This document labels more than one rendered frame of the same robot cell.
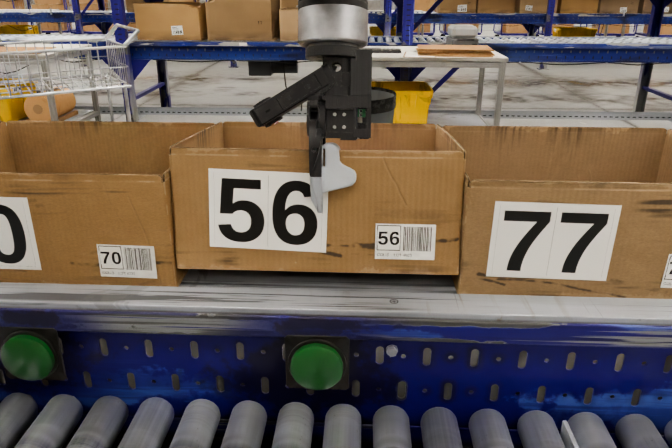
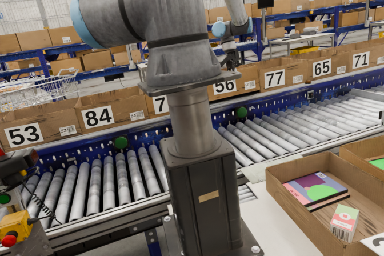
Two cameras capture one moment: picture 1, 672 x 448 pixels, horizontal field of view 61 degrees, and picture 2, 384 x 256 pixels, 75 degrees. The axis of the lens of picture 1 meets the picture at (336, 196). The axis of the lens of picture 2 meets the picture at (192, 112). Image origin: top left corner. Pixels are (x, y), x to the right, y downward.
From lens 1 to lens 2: 1.12 m
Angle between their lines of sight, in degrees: 17
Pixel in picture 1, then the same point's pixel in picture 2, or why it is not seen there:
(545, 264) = (274, 83)
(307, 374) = (240, 114)
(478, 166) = not seen: hidden behind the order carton
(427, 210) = (252, 78)
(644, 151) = (278, 63)
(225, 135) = not seen: hidden behind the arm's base
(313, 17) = (228, 44)
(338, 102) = (235, 59)
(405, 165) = (247, 70)
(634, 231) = (287, 73)
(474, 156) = not seen: hidden behind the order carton
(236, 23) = (96, 62)
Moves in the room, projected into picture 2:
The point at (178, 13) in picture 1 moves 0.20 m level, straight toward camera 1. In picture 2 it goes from (71, 62) to (72, 63)
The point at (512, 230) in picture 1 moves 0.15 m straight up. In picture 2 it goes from (268, 78) to (267, 55)
